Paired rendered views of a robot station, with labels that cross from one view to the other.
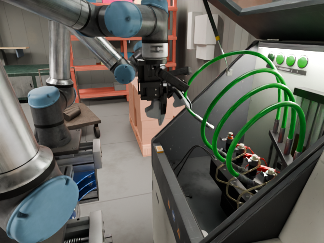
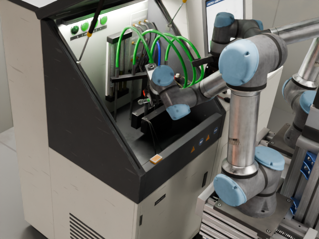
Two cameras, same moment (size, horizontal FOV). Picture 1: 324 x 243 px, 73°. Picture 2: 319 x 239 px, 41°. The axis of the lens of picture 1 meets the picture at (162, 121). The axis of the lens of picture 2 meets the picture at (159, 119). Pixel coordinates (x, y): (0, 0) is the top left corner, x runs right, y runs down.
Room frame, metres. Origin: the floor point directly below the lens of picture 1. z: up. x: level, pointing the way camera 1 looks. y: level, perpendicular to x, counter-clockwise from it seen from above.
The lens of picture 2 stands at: (1.93, 1.08, 2.13)
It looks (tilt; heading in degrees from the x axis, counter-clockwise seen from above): 34 degrees down; 227
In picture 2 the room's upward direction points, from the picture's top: 6 degrees clockwise
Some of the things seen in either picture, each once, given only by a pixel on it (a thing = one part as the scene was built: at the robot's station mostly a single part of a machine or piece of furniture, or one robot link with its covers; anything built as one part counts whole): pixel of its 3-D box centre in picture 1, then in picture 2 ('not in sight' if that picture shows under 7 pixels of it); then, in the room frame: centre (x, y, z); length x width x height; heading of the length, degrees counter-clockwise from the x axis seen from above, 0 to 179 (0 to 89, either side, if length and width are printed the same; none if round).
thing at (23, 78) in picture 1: (30, 81); not in sight; (5.63, 3.42, 0.35); 1.76 x 1.65 x 0.70; 105
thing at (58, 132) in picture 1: (51, 130); (257, 192); (0.86, 0.48, 1.09); 0.15 x 0.15 x 0.10
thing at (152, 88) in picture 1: (153, 79); (218, 64); (0.66, 0.03, 1.35); 0.09 x 0.08 x 0.12; 102
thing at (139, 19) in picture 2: not in sight; (139, 40); (0.59, -0.58, 1.20); 0.13 x 0.03 x 0.31; 12
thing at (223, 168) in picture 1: (240, 197); (159, 116); (0.66, -0.29, 0.91); 0.34 x 0.10 x 0.15; 12
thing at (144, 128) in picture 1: (162, 109); not in sight; (3.22, 0.00, 0.41); 1.39 x 0.99 x 0.82; 11
